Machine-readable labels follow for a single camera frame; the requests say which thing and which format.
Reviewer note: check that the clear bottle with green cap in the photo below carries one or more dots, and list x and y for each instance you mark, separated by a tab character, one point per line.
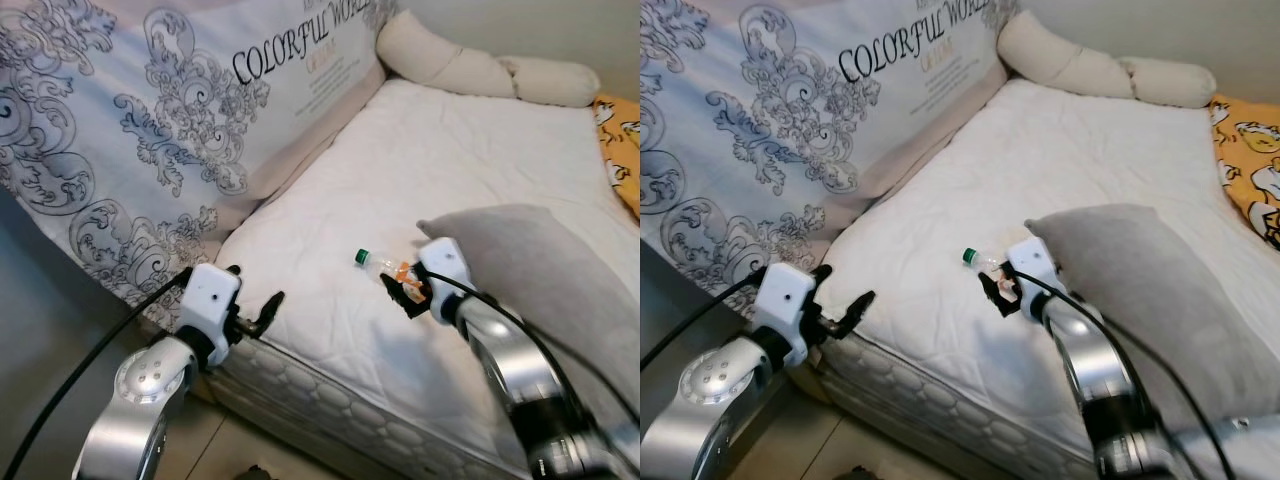
982	261
378	262

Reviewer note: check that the grey pillow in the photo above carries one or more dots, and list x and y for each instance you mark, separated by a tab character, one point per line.
1150	270
540	270

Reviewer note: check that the yellow cartoon print blanket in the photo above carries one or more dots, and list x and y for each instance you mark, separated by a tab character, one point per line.
1250	170
622	150

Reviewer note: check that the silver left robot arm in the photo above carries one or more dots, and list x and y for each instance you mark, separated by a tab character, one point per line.
715	385
140	385

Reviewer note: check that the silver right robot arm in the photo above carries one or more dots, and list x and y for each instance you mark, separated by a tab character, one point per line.
1090	370
510	360

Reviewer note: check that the white quilted mattress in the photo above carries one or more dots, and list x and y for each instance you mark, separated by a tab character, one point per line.
1050	160
430	160

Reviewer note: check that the left robot leg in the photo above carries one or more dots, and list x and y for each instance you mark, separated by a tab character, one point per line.
852	473
255	473

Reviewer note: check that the ornament printed headboard cover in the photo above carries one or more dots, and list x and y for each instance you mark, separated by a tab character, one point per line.
780	100
150	100

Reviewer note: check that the beige tube cushion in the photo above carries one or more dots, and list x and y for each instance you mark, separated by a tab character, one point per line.
1070	62
450	65

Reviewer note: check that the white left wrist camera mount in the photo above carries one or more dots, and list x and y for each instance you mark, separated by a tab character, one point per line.
785	300
210	295

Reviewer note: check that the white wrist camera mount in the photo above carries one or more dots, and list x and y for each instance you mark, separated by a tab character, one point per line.
445	265
210	295
785	300
1035	265

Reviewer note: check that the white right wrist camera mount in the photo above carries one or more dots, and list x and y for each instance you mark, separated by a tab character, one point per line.
445	265
1035	265

